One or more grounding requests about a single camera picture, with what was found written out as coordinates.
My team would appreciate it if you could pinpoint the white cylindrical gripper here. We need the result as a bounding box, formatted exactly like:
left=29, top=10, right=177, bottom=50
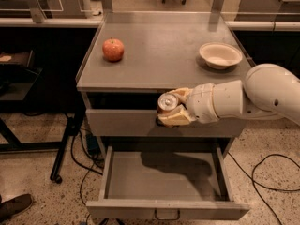
left=157, top=83, right=219, bottom=127

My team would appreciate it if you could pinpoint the orange soda can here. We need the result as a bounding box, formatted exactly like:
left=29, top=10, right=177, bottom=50
left=157, top=93, right=179, bottom=113

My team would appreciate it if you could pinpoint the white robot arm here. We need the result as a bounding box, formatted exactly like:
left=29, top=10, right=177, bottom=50
left=157, top=64, right=300, bottom=127

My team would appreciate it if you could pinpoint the grey drawer cabinet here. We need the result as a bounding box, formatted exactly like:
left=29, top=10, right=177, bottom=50
left=77, top=12, right=250, bottom=152

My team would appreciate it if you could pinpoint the grey top drawer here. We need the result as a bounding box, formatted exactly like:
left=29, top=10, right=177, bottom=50
left=86, top=109, right=246, bottom=138

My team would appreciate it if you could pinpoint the grey open middle drawer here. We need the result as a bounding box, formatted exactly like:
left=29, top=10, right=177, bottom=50
left=87, top=146, right=249, bottom=221

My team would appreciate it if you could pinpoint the red apple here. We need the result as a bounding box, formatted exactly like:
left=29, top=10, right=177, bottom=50
left=102, top=37, right=125, bottom=62

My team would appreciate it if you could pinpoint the dark shoe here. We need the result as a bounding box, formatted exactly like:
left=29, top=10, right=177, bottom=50
left=0, top=194, right=33, bottom=222

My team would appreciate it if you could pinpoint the black floor cable right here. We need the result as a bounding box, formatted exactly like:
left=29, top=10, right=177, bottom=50
left=227, top=151, right=300, bottom=225

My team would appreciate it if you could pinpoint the black floor cable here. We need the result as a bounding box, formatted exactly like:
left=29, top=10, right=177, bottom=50
left=227, top=151, right=300, bottom=225
left=69, top=128, right=105, bottom=225

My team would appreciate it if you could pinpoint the black metal table frame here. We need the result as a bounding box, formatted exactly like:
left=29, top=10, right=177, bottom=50
left=0, top=50, right=84, bottom=185

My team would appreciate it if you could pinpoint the black floor cable left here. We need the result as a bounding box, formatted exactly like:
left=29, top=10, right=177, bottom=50
left=69, top=128, right=105, bottom=225

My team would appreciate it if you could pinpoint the white horizontal rail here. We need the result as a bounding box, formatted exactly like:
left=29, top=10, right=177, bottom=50
left=0, top=18, right=300, bottom=32

